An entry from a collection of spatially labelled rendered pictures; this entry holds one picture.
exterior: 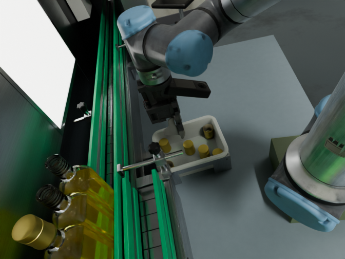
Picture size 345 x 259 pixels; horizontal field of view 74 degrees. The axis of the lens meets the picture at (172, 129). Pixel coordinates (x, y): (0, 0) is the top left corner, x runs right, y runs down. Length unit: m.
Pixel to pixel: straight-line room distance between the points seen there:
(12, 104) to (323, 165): 0.60
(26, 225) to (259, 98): 0.83
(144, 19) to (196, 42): 0.12
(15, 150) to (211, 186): 0.52
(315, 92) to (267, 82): 1.14
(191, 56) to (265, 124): 0.54
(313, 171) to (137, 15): 0.38
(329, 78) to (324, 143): 1.96
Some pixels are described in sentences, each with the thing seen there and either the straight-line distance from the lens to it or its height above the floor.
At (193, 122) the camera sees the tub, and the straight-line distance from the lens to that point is 0.78.
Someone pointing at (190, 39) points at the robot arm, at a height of 1.23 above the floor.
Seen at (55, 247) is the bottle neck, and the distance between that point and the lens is 0.41.
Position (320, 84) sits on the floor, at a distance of 2.21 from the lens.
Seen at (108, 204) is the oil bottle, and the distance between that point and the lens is 0.53.
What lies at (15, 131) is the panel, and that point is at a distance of 0.60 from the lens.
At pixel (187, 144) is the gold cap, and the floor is 0.81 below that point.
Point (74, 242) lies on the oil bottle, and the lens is 0.42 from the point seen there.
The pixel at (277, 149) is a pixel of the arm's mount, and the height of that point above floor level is 0.84.
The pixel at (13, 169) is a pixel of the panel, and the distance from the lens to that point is 0.56.
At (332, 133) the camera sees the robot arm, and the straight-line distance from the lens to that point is 0.31.
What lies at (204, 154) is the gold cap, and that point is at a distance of 0.73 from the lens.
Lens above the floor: 1.41
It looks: 48 degrees down
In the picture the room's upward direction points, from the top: 21 degrees counter-clockwise
